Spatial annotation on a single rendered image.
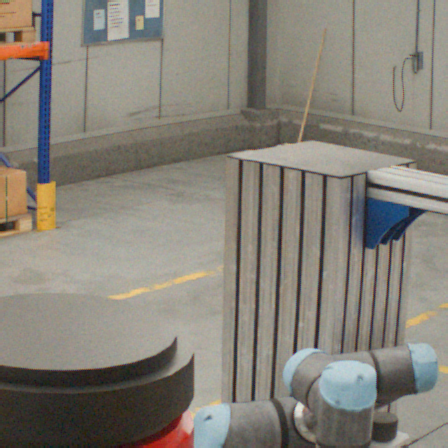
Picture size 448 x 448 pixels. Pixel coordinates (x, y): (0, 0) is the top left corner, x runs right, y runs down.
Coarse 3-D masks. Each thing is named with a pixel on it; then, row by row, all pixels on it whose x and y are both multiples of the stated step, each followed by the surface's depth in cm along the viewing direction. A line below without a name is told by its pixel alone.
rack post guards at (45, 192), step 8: (40, 184) 982; (48, 184) 985; (40, 192) 984; (48, 192) 987; (40, 200) 985; (48, 200) 989; (40, 208) 987; (48, 208) 990; (40, 216) 989; (48, 216) 992; (40, 224) 990; (48, 224) 993
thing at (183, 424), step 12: (180, 420) 21; (192, 420) 22; (156, 432) 20; (168, 432) 20; (180, 432) 21; (192, 432) 21; (132, 444) 20; (144, 444) 20; (156, 444) 20; (168, 444) 20; (180, 444) 20; (192, 444) 21
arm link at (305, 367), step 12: (312, 348) 167; (300, 360) 163; (312, 360) 162; (324, 360) 161; (336, 360) 162; (360, 360) 162; (372, 360) 163; (288, 372) 164; (300, 372) 161; (312, 372) 159; (288, 384) 164; (300, 384) 160; (312, 384) 157; (300, 396) 160
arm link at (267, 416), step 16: (256, 400) 200; (272, 400) 199; (208, 416) 193; (224, 416) 193; (240, 416) 194; (256, 416) 194; (272, 416) 195; (208, 432) 191; (224, 432) 191; (240, 432) 192; (256, 432) 193; (272, 432) 194; (288, 432) 195
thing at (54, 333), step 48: (0, 336) 20; (48, 336) 20; (96, 336) 21; (144, 336) 21; (0, 384) 19; (48, 384) 19; (96, 384) 19; (144, 384) 19; (192, 384) 21; (0, 432) 19; (48, 432) 19; (96, 432) 19; (144, 432) 20
